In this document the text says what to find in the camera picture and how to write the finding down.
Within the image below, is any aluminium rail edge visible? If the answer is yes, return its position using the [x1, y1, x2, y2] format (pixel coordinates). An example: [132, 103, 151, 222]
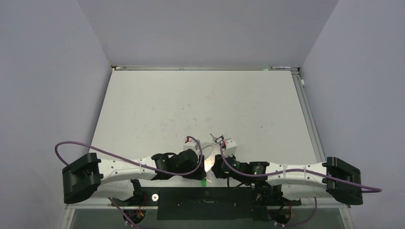
[291, 68, 326, 162]
[111, 66, 299, 72]

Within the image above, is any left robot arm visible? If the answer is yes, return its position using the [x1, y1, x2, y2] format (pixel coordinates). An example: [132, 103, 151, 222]
[62, 149, 206, 205]

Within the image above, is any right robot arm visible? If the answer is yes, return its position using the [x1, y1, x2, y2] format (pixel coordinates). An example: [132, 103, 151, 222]
[211, 155, 363, 205]

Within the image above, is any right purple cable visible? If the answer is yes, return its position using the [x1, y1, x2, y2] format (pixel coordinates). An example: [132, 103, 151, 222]
[220, 142, 383, 227]

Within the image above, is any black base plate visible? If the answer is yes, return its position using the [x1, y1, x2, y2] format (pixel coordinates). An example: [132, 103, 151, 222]
[117, 187, 301, 221]

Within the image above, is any marker pen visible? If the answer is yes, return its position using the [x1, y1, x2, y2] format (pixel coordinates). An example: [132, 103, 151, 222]
[270, 66, 292, 70]

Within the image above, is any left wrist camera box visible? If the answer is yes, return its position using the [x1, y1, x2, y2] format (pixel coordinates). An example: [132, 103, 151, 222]
[183, 141, 199, 154]

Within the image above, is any aluminium rail right edge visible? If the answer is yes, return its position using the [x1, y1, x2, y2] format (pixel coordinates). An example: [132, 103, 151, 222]
[291, 68, 326, 162]

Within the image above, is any green key tag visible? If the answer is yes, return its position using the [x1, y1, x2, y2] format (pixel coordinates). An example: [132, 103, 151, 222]
[201, 178, 207, 187]

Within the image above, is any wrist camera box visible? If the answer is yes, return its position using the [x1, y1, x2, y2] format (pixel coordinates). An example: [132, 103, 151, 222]
[183, 141, 199, 154]
[223, 138, 237, 157]

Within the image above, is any perforated metal key plate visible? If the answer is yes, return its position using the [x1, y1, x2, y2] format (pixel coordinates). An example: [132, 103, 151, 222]
[201, 142, 220, 172]

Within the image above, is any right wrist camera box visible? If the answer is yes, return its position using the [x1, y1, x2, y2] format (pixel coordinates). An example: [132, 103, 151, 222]
[223, 138, 237, 157]

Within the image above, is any aluminium rail back edge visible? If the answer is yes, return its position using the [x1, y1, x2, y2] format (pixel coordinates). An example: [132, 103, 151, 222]
[111, 66, 299, 72]

